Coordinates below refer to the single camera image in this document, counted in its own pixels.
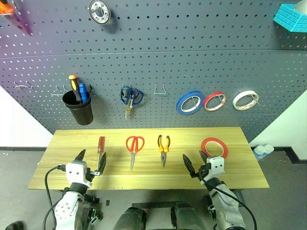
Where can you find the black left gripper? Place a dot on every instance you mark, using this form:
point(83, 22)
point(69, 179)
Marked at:
point(88, 176)

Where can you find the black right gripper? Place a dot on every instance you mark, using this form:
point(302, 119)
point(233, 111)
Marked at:
point(203, 173)

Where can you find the large red tape roll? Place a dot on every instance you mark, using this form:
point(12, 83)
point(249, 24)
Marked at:
point(203, 146)

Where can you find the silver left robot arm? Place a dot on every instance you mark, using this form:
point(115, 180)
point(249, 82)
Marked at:
point(67, 210)

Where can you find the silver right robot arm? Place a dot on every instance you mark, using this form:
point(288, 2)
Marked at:
point(225, 210)

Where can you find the black plastic cup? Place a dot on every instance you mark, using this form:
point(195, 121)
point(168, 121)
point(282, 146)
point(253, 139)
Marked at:
point(80, 115)

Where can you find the dark rounded shape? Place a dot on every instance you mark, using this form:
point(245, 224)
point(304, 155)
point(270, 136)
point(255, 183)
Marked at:
point(130, 220)
point(189, 218)

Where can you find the black metal crossbar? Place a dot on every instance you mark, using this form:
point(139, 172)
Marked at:
point(156, 204)

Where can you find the small red tape roll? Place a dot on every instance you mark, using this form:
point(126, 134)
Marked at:
point(205, 103)

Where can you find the blue tape roll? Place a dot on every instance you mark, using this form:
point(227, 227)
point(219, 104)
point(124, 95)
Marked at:
point(179, 105)

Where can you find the clear plastic bottle blue label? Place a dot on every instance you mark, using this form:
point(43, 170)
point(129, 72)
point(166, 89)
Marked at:
point(259, 153)
point(269, 148)

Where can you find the white tape roll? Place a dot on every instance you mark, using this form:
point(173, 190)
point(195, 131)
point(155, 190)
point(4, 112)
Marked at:
point(234, 103)

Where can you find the black cup hook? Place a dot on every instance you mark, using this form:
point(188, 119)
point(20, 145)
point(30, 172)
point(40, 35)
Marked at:
point(90, 88)

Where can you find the metal double peg hook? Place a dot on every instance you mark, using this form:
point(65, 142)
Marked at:
point(123, 85)

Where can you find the black shoe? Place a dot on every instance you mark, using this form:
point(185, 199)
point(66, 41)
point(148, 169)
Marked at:
point(14, 225)

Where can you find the dark grey perforated pegboard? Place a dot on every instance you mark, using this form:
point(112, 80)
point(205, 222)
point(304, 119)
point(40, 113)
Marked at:
point(153, 60)

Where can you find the round metal flange disc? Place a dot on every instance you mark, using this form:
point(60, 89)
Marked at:
point(99, 12)

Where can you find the turquoise basket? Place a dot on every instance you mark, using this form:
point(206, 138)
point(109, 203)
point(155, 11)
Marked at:
point(290, 20)

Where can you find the orange object on hook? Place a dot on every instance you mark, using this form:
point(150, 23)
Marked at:
point(6, 7)

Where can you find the white rounded object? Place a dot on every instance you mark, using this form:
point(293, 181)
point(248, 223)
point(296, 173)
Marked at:
point(302, 5)

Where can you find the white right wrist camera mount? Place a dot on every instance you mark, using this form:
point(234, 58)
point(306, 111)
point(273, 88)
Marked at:
point(217, 167)

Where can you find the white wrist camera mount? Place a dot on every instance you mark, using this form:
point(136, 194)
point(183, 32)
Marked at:
point(75, 173)
point(217, 167)

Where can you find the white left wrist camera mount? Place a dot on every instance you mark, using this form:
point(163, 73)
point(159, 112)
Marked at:
point(75, 173)

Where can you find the small black bracket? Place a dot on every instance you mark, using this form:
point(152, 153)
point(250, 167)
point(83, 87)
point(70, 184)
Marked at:
point(108, 203)

